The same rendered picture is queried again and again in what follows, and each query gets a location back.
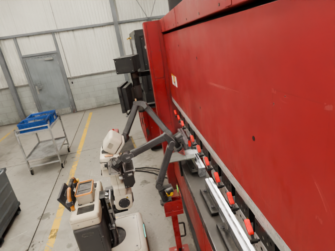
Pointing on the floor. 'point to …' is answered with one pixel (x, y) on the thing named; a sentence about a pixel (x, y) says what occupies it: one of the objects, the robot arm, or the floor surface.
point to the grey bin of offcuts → (7, 203)
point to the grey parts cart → (49, 146)
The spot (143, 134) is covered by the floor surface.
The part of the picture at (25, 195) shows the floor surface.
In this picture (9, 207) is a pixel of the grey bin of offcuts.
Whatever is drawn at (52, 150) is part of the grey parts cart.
